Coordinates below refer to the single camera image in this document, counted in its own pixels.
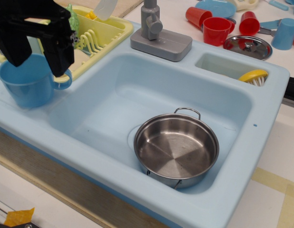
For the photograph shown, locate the blue toy knife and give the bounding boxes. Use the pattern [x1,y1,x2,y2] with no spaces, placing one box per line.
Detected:
[260,19,281,29]

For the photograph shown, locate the red cup lying left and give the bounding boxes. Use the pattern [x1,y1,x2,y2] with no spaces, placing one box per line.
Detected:
[186,7,213,29]

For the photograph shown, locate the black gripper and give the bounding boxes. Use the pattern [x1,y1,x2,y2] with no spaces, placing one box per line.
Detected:
[0,0,75,77]

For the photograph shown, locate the blue plastic mug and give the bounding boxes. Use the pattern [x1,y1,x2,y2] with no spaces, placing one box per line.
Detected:
[0,53,72,108]

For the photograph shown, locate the red cup upside down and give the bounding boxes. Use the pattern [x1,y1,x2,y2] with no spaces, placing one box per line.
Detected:
[239,11,260,36]

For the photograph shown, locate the black bar right edge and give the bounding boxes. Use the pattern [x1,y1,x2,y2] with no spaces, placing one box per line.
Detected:
[284,77,294,101]

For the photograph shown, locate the steel pot lid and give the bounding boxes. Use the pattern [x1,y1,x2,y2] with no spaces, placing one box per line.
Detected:
[223,35,273,60]

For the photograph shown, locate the yellow tape piece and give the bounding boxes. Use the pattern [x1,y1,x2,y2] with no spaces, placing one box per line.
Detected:
[3,208,35,227]

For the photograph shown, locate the red mug front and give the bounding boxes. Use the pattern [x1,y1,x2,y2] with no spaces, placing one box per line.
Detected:
[203,17,235,47]

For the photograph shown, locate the cream toy appliance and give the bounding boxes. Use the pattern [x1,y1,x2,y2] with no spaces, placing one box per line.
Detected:
[229,0,259,11]

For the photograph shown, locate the stainless steel pot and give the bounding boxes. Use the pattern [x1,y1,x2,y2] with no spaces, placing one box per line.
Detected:
[134,107,219,190]

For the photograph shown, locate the grey toy faucet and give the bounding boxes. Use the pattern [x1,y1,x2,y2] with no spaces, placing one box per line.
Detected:
[130,0,193,62]

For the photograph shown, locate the blue cup upside down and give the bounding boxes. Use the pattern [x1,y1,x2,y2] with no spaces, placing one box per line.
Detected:
[271,18,294,50]

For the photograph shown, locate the blue plastic plate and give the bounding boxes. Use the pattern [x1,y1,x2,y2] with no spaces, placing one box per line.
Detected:
[195,0,236,19]

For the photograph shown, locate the translucent white spatula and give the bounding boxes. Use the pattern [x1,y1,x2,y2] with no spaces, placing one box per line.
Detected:
[93,0,118,21]

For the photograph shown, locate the yellow dish brush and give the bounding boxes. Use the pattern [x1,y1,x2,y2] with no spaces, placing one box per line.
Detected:
[238,69,268,86]

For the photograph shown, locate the yellow dish rack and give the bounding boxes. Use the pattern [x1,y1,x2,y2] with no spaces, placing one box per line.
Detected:
[0,6,134,82]

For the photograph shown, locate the green bitter gourd toy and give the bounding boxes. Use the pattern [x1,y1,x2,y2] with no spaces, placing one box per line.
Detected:
[66,4,79,33]

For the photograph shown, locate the light blue toy sink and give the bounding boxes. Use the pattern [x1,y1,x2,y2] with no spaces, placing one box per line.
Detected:
[0,38,290,228]

